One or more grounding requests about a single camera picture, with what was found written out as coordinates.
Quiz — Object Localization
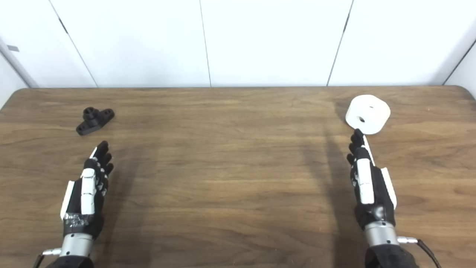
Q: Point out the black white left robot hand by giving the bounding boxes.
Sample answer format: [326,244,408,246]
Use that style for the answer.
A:
[60,141,114,239]

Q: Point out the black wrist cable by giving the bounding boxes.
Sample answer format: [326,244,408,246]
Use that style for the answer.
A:
[397,237,442,268]
[33,248,62,268]

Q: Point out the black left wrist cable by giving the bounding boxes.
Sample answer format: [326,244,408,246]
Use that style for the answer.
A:
[33,248,62,268]

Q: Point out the grey wall corner trim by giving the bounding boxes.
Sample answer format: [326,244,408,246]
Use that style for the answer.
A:
[0,36,38,88]

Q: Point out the round white plastic piece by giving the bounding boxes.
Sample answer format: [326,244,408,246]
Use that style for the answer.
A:
[345,95,391,135]

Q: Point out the black plastic holder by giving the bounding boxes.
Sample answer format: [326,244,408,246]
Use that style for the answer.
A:
[76,107,115,136]

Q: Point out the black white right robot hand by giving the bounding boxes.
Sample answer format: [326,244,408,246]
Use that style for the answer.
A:
[347,129,398,230]

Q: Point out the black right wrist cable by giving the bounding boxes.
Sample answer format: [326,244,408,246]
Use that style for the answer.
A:
[397,237,442,268]

